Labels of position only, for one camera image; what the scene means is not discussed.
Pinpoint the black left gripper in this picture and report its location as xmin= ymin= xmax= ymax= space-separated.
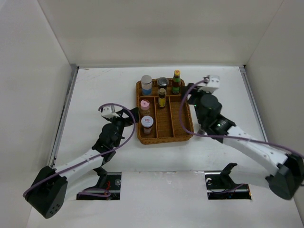
xmin=107 ymin=107 xmax=138 ymax=147

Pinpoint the black-cap salt grinder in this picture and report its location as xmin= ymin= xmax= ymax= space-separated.
xmin=157 ymin=77 xmax=169 ymax=92

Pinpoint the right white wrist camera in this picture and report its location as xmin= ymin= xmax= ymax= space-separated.
xmin=202 ymin=75 xmax=220 ymax=93

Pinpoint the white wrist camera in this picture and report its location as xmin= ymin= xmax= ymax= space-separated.
xmin=98 ymin=105 xmax=118 ymax=118
xmin=202 ymin=75 xmax=220 ymax=93

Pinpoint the silver-lid white pellet jar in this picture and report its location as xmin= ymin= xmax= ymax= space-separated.
xmin=141 ymin=75 xmax=152 ymax=95

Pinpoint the right metal table rail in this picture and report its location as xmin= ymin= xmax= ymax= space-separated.
xmin=239 ymin=65 xmax=268 ymax=142

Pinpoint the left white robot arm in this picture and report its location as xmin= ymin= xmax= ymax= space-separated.
xmin=23 ymin=103 xmax=140 ymax=219

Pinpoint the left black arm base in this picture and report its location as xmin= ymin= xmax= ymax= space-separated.
xmin=76 ymin=168 xmax=122 ymax=200

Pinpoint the white-lid brown sauce jar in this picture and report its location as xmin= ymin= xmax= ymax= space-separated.
xmin=141 ymin=115 xmax=154 ymax=134

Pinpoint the small yellow-label bottle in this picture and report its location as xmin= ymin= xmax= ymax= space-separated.
xmin=158 ymin=88 xmax=166 ymax=108

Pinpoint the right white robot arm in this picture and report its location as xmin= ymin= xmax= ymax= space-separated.
xmin=182 ymin=83 xmax=304 ymax=200

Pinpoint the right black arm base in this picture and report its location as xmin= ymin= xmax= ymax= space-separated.
xmin=205 ymin=163 xmax=251 ymax=200

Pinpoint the yellow-cap brown sauce bottle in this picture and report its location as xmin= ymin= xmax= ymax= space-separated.
xmin=171 ymin=70 xmax=181 ymax=94

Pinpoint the pink-cap seasoning bottle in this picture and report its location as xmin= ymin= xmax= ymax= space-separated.
xmin=140 ymin=99 xmax=151 ymax=116

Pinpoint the brown wicker divided basket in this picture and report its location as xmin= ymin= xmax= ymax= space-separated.
xmin=135 ymin=78 xmax=192 ymax=145

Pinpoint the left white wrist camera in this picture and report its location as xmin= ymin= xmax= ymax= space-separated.
xmin=98 ymin=105 xmax=118 ymax=118

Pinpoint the left metal table rail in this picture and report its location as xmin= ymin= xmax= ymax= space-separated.
xmin=47 ymin=64 xmax=79 ymax=168

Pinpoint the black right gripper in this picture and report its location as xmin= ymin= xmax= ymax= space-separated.
xmin=180 ymin=83 xmax=213 ymax=124

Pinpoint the metal table rail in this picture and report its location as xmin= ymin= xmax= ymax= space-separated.
xmin=239 ymin=65 xmax=268 ymax=142
xmin=47 ymin=64 xmax=79 ymax=168

